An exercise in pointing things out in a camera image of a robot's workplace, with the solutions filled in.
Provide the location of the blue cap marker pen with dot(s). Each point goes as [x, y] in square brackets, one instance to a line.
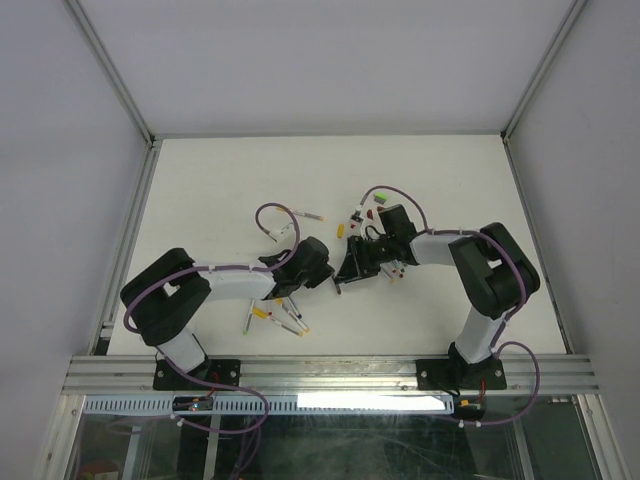
[295, 307]

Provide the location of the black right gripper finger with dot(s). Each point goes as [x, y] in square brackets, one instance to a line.
[353, 255]
[347, 277]

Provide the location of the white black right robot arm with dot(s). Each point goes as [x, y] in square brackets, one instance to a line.
[497, 276]

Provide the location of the grey slotted cable duct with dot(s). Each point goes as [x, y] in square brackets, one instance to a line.
[297, 404]

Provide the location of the yellow cap marker pen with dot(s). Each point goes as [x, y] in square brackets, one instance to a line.
[307, 215]

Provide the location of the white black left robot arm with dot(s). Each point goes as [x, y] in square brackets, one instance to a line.
[163, 298]

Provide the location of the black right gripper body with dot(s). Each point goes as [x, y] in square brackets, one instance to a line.
[380, 251]

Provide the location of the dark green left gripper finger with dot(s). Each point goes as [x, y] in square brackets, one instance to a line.
[324, 270]
[310, 282]

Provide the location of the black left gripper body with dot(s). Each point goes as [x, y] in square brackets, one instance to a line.
[300, 281]

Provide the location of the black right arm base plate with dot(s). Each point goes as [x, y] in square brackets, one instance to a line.
[452, 375]

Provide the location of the green cap marker pen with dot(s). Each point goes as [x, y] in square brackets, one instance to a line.
[248, 320]

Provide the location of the aluminium frame rail front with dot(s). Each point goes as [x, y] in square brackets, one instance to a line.
[514, 375]

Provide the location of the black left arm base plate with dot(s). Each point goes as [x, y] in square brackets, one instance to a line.
[197, 375]

